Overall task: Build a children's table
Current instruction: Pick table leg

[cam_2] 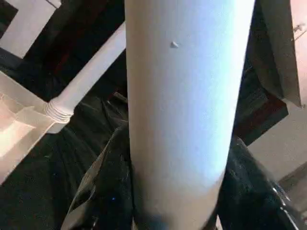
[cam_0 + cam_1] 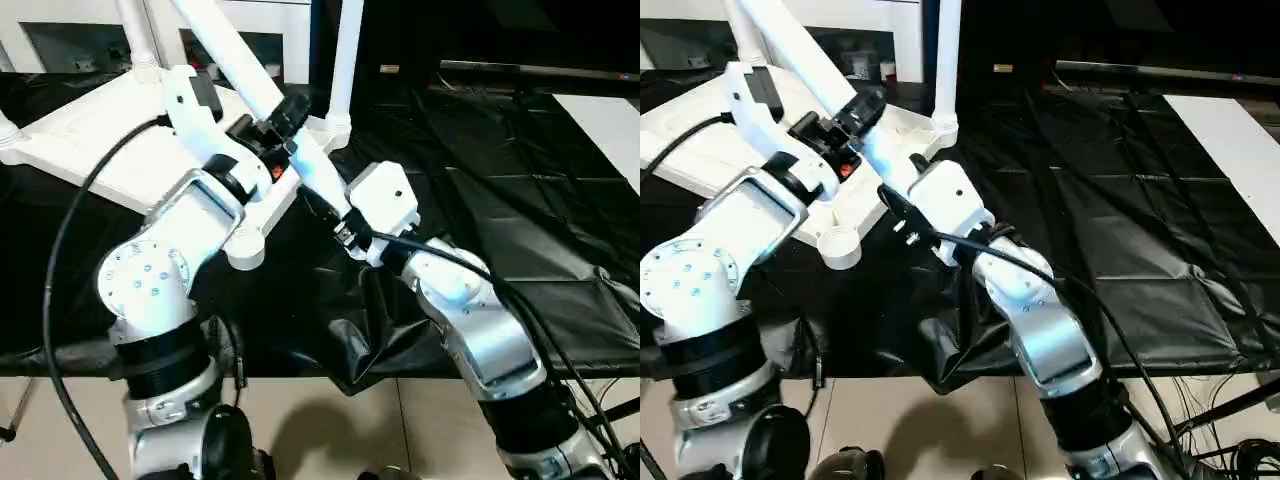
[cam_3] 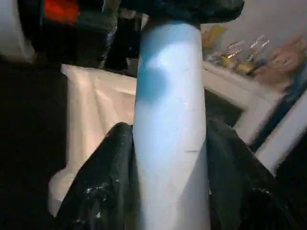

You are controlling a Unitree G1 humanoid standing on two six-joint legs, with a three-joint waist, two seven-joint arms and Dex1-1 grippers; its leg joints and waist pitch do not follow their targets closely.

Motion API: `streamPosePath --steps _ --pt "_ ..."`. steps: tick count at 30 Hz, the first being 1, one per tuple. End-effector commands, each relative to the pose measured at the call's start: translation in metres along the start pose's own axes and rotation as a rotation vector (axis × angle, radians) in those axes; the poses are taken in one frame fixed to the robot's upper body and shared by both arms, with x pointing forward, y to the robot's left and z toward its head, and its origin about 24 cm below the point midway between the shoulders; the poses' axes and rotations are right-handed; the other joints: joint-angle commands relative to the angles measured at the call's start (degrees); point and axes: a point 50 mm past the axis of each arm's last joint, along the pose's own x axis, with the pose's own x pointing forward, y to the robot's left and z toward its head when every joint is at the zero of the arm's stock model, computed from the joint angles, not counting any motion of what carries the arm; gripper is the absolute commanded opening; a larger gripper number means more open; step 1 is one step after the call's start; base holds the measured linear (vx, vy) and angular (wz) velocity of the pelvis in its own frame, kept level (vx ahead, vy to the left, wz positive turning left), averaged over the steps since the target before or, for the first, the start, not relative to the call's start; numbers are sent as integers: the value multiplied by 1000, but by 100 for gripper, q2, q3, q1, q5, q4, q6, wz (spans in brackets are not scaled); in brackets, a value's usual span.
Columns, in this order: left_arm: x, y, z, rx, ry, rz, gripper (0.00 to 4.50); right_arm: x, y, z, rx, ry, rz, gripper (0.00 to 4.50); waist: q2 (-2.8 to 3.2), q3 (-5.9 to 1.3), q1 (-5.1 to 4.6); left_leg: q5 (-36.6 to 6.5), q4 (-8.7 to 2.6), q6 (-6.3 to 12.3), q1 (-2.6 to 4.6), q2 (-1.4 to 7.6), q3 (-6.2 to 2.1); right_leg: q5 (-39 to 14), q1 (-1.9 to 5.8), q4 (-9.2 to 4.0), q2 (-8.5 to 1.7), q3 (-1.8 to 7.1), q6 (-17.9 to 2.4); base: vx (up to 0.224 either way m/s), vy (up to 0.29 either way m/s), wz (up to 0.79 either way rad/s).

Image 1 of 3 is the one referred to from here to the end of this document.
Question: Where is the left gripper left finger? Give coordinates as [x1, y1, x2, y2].
[60, 122, 136, 230]

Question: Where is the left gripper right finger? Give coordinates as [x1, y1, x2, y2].
[211, 137, 307, 230]

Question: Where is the white plastic table top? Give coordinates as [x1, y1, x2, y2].
[0, 71, 70, 185]

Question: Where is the white plastic table leg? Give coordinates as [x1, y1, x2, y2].
[44, 22, 127, 123]
[124, 0, 256, 230]

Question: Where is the black plastic mat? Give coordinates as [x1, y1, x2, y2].
[0, 53, 130, 230]

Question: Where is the beige side cabinet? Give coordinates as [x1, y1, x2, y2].
[257, 0, 307, 108]

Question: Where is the white cabinet with glass doors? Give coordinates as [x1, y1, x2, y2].
[0, 0, 63, 59]

